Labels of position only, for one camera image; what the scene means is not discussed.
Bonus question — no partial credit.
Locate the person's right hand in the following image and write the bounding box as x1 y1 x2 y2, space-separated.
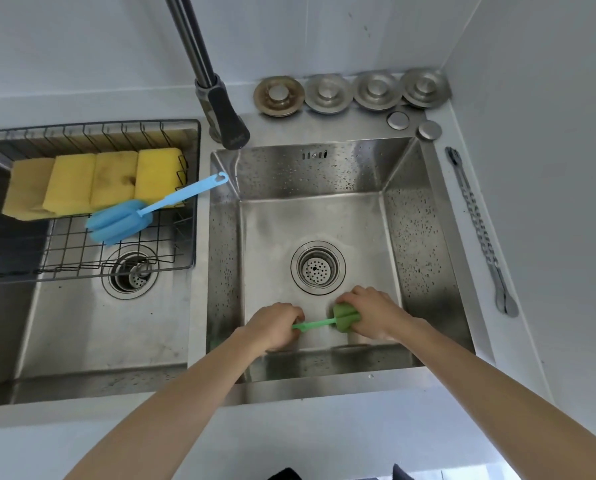
335 285 419 343

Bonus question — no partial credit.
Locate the person's left hand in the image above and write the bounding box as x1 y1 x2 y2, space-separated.
242 302 307 353

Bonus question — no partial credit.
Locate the green sponge brush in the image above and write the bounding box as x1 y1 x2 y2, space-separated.
291 303 363 335

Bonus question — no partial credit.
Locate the black wire dish rack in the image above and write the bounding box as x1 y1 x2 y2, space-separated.
0 119 202 285

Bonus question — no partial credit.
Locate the blue sponge brush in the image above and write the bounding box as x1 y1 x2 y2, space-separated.
85 171 230 245

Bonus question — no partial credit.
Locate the yellow sponge green backing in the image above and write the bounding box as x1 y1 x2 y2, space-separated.
43 153 98 215
1 157 57 221
133 147 188 208

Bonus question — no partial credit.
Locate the stained yellow sponge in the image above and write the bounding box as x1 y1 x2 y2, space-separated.
89 150 140 211

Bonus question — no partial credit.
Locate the person's right forearm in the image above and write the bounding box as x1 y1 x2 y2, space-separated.
393 317 596 480

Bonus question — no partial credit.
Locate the person's left forearm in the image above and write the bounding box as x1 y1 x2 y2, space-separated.
65 327 268 480

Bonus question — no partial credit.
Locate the steel drain strainer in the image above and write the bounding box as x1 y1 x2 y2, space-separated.
290 240 347 297
101 244 160 301

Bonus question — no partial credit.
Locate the stainless steel double sink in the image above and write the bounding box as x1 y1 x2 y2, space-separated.
0 114 479 408

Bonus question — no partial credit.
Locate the dark grey gooseneck faucet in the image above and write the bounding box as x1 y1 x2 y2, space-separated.
162 0 252 151

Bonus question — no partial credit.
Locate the steel round drain cover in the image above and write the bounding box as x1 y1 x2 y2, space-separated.
303 73 354 115
351 70 405 112
400 67 453 109

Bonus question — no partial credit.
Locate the rusty round drain cover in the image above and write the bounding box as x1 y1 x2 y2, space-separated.
252 76 307 118

